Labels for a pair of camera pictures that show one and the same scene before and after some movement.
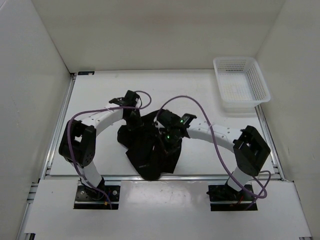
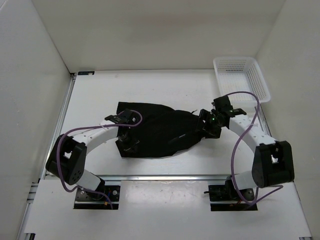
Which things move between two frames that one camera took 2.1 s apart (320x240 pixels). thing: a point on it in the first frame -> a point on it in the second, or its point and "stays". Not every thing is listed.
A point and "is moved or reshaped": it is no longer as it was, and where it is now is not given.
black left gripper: x=137 y=124 -> x=130 y=145
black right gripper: x=167 y=149 -> x=205 y=115
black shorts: x=153 y=150 is moved or reshaped
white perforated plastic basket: x=242 y=83 stays
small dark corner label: x=89 y=72 stays
